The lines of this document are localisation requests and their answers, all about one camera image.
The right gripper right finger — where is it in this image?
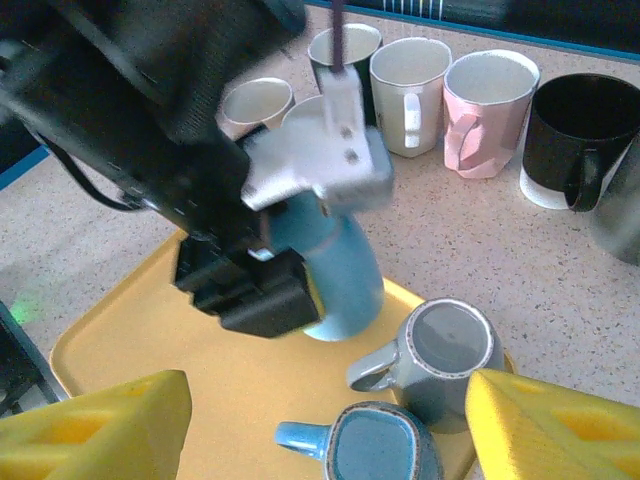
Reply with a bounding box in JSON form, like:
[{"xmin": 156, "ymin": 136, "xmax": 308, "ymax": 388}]
[{"xmin": 464, "ymin": 369, "xmax": 640, "ymax": 480}]

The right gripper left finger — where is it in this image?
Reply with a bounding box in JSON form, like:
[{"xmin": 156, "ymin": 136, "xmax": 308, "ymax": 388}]
[{"xmin": 0, "ymin": 369, "xmax": 194, "ymax": 480}]

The light blue mug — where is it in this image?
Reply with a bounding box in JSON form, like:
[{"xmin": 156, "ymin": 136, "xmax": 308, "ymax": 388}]
[{"xmin": 272, "ymin": 192, "xmax": 386, "ymax": 344}]

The pale pink round mug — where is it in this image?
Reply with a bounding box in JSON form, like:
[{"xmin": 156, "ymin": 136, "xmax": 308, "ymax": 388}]
[{"xmin": 221, "ymin": 77, "xmax": 295, "ymax": 141}]

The small grey mug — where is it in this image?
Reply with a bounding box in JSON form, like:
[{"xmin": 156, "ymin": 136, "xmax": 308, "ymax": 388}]
[{"xmin": 345, "ymin": 298, "xmax": 507, "ymax": 435}]

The light green mug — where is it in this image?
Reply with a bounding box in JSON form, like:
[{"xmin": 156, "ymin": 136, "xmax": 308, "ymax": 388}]
[{"xmin": 279, "ymin": 94, "xmax": 331, "ymax": 136}]

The teal textured mug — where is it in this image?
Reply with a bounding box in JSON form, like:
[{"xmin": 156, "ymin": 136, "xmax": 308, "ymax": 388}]
[{"xmin": 273, "ymin": 400, "xmax": 446, "ymax": 480}]

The dark green mug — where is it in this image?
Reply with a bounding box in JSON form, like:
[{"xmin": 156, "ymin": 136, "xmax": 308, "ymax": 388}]
[{"xmin": 307, "ymin": 22, "xmax": 384, "ymax": 146}]

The large grey mug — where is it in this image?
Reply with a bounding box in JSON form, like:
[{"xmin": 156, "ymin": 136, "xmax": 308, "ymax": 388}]
[{"xmin": 589, "ymin": 144, "xmax": 640, "ymax": 264}]

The white faceted mug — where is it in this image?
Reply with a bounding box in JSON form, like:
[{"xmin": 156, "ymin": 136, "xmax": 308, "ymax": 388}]
[{"xmin": 368, "ymin": 37, "xmax": 454, "ymax": 159}]

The black mug white base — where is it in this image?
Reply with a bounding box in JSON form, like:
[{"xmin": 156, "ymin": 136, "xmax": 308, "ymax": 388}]
[{"xmin": 518, "ymin": 73, "xmax": 640, "ymax": 211}]

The pink faceted mug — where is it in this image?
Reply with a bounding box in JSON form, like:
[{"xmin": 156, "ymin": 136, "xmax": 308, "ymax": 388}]
[{"xmin": 442, "ymin": 49, "xmax": 542, "ymax": 181}]

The yellow tray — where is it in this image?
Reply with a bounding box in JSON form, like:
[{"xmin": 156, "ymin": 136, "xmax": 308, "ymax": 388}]
[{"xmin": 49, "ymin": 227, "xmax": 516, "ymax": 480}]

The aluminium front rail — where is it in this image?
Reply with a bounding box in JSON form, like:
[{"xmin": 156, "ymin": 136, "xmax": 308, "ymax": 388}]
[{"xmin": 0, "ymin": 297, "xmax": 69, "ymax": 419}]

